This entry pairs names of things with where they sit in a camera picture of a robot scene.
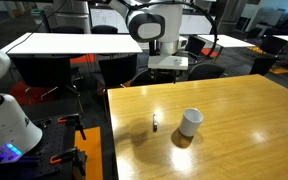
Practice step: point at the white cup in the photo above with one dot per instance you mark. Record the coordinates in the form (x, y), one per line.
(190, 123)

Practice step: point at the small white table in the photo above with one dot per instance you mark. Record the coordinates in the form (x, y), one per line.
(229, 40)

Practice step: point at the black chair metal legs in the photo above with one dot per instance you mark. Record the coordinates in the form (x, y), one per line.
(44, 71)

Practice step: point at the black perforated mounting board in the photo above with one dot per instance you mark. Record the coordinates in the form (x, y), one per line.
(54, 136)

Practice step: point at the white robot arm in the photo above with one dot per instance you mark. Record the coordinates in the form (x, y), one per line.
(4, 126)

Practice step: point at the black round back chair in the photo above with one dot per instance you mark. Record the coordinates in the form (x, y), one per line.
(140, 78)
(205, 71)

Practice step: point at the large white table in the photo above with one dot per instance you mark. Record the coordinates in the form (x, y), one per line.
(74, 43)

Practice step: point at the black and white marker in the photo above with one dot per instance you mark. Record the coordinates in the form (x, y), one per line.
(155, 122)

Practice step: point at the black square back chair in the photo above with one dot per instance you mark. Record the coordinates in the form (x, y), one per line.
(117, 70)

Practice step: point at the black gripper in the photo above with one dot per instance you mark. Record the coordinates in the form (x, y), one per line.
(164, 73)

